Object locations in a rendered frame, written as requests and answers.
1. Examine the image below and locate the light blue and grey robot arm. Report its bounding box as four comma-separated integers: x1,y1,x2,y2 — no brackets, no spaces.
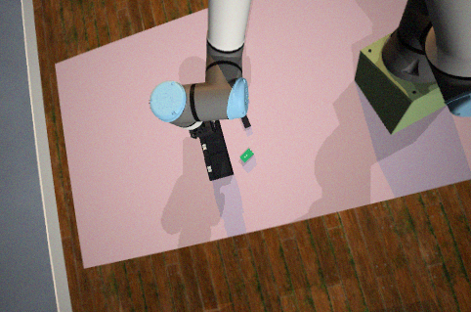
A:
150,0,471,130

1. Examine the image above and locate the black rack of bins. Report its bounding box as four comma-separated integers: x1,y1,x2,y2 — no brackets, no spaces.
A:
199,120,234,181

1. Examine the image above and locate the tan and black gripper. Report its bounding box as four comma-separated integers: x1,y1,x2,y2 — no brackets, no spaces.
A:
189,120,216,139

